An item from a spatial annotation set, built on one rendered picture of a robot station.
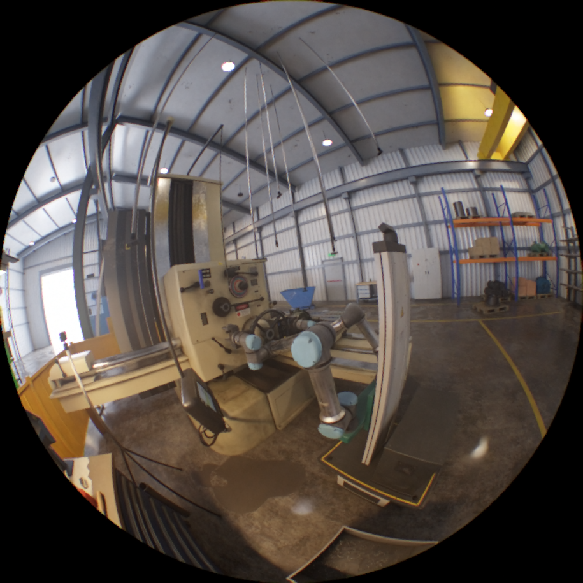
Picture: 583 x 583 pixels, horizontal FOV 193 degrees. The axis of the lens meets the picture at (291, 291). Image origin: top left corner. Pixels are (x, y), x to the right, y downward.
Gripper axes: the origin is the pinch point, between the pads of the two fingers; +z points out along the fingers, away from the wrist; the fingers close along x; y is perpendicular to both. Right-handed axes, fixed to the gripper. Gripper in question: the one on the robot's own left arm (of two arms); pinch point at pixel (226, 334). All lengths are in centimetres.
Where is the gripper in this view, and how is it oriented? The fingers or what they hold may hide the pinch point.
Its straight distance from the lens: 112.0
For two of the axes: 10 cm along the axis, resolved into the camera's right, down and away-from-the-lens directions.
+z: -7.5, 0.4, 6.5
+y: -6.4, 1.7, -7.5
